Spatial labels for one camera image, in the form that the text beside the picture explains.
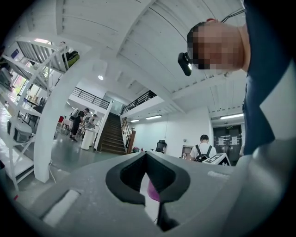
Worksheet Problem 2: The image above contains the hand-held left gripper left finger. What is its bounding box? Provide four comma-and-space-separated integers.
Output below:
16, 150, 162, 237

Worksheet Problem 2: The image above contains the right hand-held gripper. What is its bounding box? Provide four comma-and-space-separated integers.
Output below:
202, 152, 232, 167

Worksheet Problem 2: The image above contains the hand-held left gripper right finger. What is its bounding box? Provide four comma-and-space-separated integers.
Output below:
146, 150, 241, 237

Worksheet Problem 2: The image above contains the purple cloth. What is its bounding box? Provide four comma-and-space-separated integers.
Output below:
148, 179, 162, 202

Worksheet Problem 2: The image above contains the dark double door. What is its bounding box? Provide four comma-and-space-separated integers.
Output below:
212, 124, 242, 166

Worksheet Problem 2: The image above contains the wooden side cabinet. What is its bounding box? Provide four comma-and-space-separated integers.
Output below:
181, 144, 195, 160

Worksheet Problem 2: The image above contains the black office chair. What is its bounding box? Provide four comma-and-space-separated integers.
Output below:
155, 139, 168, 153

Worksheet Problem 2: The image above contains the white cylindrical bin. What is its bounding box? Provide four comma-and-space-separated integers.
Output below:
80, 129, 97, 150

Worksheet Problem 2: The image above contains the wooden staircase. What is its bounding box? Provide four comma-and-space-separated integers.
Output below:
97, 112, 127, 155

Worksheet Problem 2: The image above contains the white pillar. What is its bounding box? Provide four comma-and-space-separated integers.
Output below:
33, 57, 111, 184

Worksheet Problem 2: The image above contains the wooden stair handrail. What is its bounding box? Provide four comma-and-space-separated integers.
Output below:
121, 117, 137, 154

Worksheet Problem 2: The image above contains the black metal railing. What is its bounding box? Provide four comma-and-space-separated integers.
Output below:
120, 90, 158, 115
70, 87, 111, 110

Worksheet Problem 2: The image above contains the person's navy shirt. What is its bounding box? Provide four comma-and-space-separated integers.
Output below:
241, 0, 293, 156

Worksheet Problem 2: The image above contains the person's head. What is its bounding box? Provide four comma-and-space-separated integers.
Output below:
186, 19, 252, 76

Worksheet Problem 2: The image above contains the white shelving rack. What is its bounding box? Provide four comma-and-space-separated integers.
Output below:
0, 39, 70, 193

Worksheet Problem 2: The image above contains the black yellow-green backpack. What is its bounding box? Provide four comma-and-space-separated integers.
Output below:
62, 47, 80, 68

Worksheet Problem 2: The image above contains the white power cable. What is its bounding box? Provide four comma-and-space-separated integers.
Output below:
48, 159, 57, 184

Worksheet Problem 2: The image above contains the black head-mounted camera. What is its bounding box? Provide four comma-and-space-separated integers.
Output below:
177, 52, 192, 77

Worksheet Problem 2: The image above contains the black head camera cable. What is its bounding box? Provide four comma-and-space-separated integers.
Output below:
220, 7, 246, 24

